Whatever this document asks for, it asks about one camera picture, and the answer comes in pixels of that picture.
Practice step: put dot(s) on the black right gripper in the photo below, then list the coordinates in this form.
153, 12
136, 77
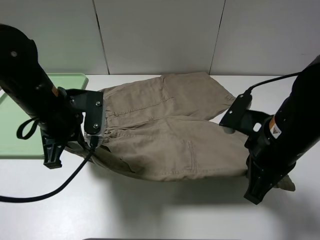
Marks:
270, 159

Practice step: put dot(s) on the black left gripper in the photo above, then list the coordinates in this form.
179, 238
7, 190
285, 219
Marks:
61, 128

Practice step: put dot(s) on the khaki shorts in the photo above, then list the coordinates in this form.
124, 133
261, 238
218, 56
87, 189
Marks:
162, 129

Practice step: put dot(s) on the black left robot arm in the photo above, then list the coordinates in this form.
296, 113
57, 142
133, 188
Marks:
25, 81

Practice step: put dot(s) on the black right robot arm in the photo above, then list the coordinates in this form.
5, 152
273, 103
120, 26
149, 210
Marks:
299, 114

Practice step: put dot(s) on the green plastic tray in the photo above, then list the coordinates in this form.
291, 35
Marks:
12, 116

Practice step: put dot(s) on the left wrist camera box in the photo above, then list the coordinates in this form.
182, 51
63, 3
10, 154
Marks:
90, 117

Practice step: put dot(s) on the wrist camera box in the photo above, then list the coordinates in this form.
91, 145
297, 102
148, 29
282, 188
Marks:
90, 117
238, 117

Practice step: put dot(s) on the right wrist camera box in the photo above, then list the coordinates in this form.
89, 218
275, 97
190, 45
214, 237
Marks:
238, 117

